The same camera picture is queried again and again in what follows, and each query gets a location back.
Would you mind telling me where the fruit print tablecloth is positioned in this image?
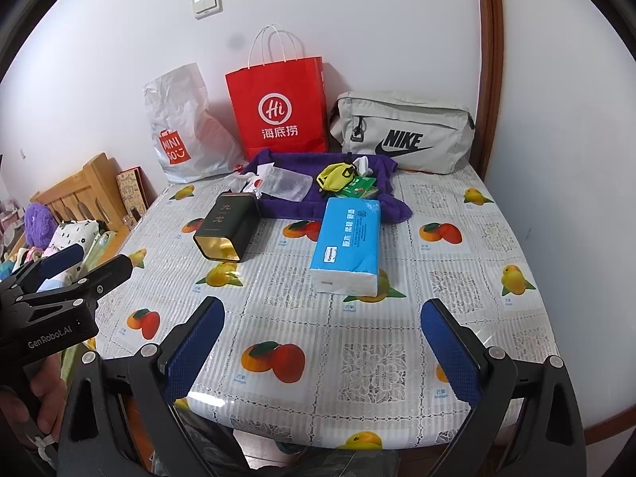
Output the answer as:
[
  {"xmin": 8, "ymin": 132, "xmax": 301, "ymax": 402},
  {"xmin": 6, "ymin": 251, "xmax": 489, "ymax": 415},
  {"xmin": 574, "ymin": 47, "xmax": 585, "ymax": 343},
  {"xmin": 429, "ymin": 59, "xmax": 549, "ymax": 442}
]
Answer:
[{"xmin": 92, "ymin": 166, "xmax": 560, "ymax": 454}]

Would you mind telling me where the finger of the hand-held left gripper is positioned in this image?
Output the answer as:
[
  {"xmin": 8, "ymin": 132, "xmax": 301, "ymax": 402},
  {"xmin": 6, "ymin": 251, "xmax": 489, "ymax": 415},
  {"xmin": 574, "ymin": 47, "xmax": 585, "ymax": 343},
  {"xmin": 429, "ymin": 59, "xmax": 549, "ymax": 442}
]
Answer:
[
  {"xmin": 0, "ymin": 243, "xmax": 85, "ymax": 291},
  {"xmin": 15, "ymin": 253, "xmax": 135, "ymax": 310}
]

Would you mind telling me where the purple plush toy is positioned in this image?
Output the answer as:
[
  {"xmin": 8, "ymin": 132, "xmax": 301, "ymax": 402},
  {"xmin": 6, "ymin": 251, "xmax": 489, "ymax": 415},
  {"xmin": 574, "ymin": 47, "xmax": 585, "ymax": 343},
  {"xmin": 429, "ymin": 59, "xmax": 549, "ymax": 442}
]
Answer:
[{"xmin": 22, "ymin": 203, "xmax": 56, "ymax": 248}]

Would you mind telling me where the black tin box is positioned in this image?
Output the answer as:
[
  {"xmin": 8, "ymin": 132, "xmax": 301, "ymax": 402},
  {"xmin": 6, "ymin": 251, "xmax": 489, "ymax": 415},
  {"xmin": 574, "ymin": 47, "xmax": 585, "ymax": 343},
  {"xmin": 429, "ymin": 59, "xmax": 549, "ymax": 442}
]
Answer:
[{"xmin": 193, "ymin": 191, "xmax": 262, "ymax": 264}]

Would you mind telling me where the blue tissue pack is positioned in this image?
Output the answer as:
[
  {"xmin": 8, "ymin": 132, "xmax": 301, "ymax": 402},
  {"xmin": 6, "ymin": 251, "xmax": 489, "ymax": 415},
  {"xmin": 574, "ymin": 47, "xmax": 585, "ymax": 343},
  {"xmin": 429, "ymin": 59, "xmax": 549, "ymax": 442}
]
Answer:
[{"xmin": 309, "ymin": 197, "xmax": 383, "ymax": 295}]

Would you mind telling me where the white polka dot cloth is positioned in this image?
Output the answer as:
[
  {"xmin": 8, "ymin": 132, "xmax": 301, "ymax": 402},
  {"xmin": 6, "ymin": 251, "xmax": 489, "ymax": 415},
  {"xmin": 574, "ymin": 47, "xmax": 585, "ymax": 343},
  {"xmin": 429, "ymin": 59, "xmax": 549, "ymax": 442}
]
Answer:
[{"xmin": 47, "ymin": 221, "xmax": 103, "ymax": 265}]

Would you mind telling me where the green bed sheet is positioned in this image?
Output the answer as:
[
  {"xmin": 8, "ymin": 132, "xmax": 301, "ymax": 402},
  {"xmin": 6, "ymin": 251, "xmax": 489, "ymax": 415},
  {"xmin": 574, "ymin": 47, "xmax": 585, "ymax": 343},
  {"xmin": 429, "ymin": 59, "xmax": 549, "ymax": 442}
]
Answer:
[{"xmin": 58, "ymin": 238, "xmax": 121, "ymax": 376}]

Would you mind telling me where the purple towel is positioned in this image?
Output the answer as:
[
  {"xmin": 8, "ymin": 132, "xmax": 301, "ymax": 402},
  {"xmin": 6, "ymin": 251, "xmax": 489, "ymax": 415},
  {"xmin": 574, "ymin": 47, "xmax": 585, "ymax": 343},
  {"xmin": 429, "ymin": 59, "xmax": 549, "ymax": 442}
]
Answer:
[{"xmin": 243, "ymin": 149, "xmax": 413, "ymax": 223}]

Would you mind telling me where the red paper bag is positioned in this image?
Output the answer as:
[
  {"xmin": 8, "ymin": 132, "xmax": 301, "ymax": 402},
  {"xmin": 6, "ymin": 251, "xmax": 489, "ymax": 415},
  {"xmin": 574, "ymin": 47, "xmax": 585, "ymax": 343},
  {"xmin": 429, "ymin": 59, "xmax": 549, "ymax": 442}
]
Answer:
[{"xmin": 225, "ymin": 24, "xmax": 329, "ymax": 161}]

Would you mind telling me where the white plastic shopping bag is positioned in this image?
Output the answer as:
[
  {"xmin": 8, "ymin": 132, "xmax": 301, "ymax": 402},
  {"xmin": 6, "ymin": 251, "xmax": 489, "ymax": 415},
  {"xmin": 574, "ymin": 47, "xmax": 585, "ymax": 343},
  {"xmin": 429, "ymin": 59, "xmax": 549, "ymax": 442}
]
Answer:
[{"xmin": 144, "ymin": 62, "xmax": 247, "ymax": 185}]

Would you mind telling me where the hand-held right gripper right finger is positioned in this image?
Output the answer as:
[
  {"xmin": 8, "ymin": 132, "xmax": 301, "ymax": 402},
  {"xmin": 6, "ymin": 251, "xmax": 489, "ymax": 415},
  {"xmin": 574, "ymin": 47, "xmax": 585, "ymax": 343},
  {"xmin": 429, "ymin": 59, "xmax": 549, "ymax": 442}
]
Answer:
[{"xmin": 420, "ymin": 298, "xmax": 594, "ymax": 477}]

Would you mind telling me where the grey waist bag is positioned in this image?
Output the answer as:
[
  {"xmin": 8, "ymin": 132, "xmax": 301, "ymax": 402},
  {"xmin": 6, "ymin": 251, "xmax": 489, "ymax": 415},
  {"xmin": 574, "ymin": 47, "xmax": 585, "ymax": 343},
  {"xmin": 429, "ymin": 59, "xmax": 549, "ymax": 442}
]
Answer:
[{"xmin": 329, "ymin": 91, "xmax": 477, "ymax": 175}]

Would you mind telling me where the wooden bed headboard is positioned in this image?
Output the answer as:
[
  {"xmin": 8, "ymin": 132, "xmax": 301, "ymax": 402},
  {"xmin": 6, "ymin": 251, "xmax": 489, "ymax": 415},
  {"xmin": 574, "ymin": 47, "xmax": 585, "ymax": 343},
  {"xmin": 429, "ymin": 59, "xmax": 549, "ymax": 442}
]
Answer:
[{"xmin": 30, "ymin": 154, "xmax": 133, "ymax": 232}]

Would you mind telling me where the brown wooden door frame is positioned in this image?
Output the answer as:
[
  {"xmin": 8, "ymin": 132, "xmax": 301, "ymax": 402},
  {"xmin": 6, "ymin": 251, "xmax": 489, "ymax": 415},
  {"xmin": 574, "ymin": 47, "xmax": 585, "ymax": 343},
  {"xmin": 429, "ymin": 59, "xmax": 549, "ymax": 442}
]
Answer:
[{"xmin": 472, "ymin": 0, "xmax": 503, "ymax": 186}]

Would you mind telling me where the person's left hand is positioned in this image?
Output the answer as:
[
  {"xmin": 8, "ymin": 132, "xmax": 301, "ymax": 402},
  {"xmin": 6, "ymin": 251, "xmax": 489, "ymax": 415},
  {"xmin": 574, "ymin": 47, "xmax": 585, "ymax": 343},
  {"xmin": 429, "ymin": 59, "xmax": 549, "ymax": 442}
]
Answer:
[{"xmin": 0, "ymin": 355, "xmax": 68, "ymax": 440}]

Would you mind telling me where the white light switch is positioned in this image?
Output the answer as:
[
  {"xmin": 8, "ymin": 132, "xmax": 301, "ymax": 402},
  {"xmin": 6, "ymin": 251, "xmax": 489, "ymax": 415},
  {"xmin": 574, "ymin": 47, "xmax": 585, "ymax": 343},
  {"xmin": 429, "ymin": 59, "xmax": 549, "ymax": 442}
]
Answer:
[{"xmin": 191, "ymin": 0, "xmax": 222, "ymax": 21}]

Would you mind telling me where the translucent white plastic packet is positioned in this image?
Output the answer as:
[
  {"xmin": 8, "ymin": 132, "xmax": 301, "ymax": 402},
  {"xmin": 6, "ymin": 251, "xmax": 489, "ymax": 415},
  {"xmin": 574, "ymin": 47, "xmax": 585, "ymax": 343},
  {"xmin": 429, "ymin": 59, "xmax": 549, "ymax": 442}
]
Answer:
[{"xmin": 263, "ymin": 165, "xmax": 310, "ymax": 203}]

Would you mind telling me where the patterned brown box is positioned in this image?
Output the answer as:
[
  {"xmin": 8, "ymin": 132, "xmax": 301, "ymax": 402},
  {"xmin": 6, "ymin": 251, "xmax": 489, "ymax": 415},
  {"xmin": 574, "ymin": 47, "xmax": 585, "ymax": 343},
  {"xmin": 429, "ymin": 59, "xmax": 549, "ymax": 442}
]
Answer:
[{"xmin": 116, "ymin": 168, "xmax": 150, "ymax": 217}]

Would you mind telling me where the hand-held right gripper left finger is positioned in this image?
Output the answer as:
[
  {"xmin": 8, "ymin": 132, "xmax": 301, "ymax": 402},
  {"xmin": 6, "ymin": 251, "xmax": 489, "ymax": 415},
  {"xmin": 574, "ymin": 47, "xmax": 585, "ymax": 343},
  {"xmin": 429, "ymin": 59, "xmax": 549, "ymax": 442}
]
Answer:
[{"xmin": 58, "ymin": 295, "xmax": 249, "ymax": 477}]

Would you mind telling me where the white packet with red label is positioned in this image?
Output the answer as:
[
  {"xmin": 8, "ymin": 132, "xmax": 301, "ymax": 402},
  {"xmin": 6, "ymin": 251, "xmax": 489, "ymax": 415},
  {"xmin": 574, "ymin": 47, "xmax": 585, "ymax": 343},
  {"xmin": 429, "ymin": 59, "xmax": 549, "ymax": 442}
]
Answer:
[{"xmin": 247, "ymin": 163, "xmax": 273, "ymax": 195}]

